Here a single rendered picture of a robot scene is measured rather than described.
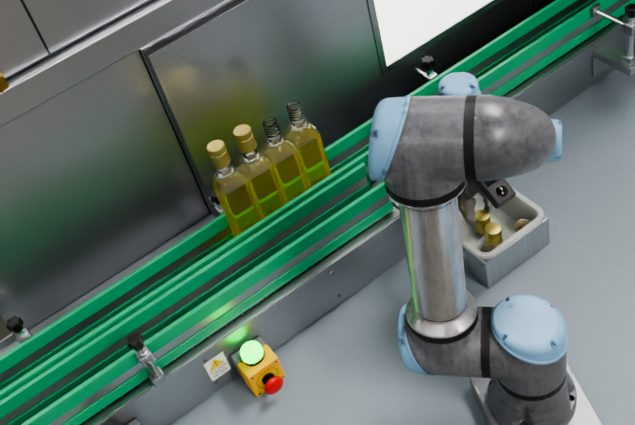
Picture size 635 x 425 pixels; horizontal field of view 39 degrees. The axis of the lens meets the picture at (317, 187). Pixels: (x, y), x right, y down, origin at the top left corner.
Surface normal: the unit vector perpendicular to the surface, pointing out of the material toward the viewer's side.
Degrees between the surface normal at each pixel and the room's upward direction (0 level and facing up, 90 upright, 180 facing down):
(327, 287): 90
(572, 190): 0
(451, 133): 40
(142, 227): 90
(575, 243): 0
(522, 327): 9
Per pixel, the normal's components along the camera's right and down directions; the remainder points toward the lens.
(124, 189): 0.56, 0.49
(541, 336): -0.06, -0.70
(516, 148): 0.43, 0.26
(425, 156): -0.24, 0.44
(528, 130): 0.57, -0.11
